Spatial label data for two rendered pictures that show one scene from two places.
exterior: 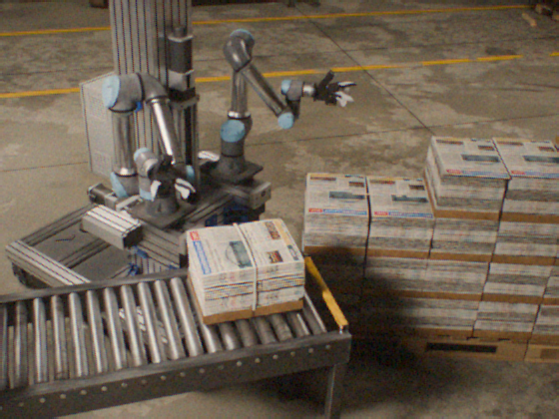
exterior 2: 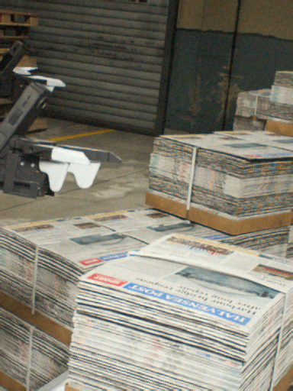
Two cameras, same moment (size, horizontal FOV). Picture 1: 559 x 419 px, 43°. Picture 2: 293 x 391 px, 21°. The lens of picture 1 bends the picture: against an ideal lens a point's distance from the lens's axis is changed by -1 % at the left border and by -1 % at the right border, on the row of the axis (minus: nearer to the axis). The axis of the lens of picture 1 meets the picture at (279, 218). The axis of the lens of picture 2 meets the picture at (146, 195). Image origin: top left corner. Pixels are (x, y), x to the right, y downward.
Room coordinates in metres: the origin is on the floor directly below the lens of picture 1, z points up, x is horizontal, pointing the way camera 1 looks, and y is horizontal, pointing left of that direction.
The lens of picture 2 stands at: (1.31, 1.13, 1.44)
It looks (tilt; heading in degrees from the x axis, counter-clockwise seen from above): 13 degrees down; 314
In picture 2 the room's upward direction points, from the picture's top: 6 degrees clockwise
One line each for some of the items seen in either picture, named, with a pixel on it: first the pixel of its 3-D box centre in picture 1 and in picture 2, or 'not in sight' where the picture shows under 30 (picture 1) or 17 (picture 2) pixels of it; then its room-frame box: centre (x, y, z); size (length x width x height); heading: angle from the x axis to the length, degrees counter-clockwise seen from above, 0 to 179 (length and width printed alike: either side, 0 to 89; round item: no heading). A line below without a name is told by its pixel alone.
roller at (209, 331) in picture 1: (204, 315); not in sight; (2.01, 0.27, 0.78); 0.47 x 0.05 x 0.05; 19
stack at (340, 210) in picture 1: (417, 267); (173, 344); (2.86, -0.70, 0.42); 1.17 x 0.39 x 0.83; 89
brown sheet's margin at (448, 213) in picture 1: (459, 194); (217, 208); (2.85, -0.83, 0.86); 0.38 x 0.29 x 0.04; 179
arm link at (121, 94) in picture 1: (126, 138); not in sight; (2.60, 0.65, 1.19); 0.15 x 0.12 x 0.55; 119
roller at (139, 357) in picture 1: (133, 327); not in sight; (1.92, 0.51, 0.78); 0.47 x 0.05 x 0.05; 19
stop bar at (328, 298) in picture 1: (324, 290); not in sight; (2.14, -0.19, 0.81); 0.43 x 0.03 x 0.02; 19
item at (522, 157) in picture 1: (531, 157); (279, 140); (2.86, -1.12, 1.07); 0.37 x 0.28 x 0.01; 0
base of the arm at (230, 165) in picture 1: (232, 159); not in sight; (3.07, 0.25, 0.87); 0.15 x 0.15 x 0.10
